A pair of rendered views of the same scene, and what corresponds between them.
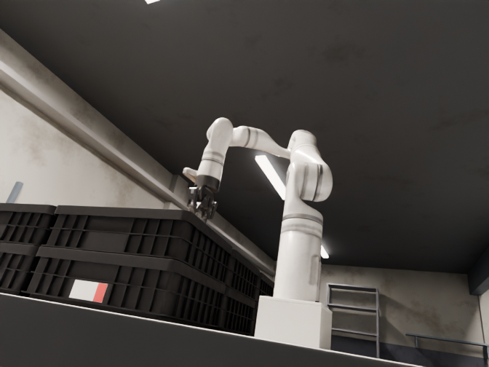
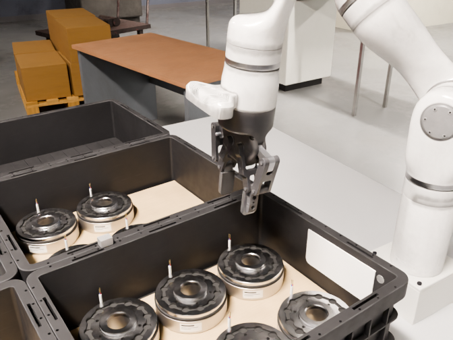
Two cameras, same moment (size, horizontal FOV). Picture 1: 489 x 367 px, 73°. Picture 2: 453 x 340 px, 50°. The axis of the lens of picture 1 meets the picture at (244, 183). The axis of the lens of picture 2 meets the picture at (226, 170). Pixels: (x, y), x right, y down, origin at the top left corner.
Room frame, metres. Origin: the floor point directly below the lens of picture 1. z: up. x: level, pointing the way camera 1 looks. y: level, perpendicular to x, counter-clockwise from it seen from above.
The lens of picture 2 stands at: (0.63, 0.65, 1.33)
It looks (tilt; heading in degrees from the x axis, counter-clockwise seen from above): 26 degrees down; 302
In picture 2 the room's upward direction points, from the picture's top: straight up
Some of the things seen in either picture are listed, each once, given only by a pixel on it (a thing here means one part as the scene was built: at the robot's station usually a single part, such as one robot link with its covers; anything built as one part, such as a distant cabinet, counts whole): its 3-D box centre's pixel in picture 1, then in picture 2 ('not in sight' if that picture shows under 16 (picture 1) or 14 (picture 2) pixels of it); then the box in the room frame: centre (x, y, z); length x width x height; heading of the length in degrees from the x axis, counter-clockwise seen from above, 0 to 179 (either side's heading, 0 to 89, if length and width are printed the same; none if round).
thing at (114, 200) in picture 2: not in sight; (104, 203); (1.24, 0.10, 0.86); 0.05 x 0.05 x 0.01
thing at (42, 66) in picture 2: not in sight; (58, 57); (4.05, -2.13, 0.33); 1.11 x 0.79 x 0.65; 153
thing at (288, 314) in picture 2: not in sight; (316, 317); (0.79, 0.16, 0.86); 0.10 x 0.10 x 0.01
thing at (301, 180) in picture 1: (304, 196); (442, 137); (0.71, -0.15, 1.02); 0.09 x 0.09 x 0.17; 86
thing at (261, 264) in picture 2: not in sight; (250, 260); (0.92, 0.11, 0.86); 0.05 x 0.05 x 0.01
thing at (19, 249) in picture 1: (20, 274); not in sight; (1.05, 0.61, 0.76); 0.40 x 0.30 x 0.12; 68
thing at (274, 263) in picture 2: not in sight; (250, 263); (0.92, 0.11, 0.86); 0.10 x 0.10 x 0.01
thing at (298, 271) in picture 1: (298, 262); (424, 221); (0.71, -0.15, 0.87); 0.09 x 0.09 x 0.17; 69
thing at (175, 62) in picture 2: not in sight; (167, 104); (2.50, -1.66, 0.32); 1.20 x 0.62 x 0.65; 164
